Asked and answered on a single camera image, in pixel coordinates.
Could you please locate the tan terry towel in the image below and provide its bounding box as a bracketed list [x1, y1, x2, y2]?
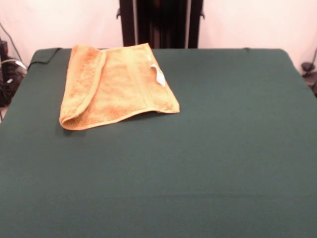
[58, 42, 181, 131]

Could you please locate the dark green tablecloth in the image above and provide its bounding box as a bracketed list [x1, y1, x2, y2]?
[0, 48, 317, 238]

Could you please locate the black plug adapter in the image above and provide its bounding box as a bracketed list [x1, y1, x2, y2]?
[301, 62, 316, 75]

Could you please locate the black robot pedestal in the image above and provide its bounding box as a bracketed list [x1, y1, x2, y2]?
[116, 0, 206, 50]

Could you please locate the black cable tangle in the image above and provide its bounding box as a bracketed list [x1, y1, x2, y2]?
[0, 61, 25, 108]

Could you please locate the white cable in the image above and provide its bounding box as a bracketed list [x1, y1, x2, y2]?
[0, 57, 27, 72]

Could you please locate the black power strip red switch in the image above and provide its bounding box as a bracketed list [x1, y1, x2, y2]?
[0, 39, 8, 62]

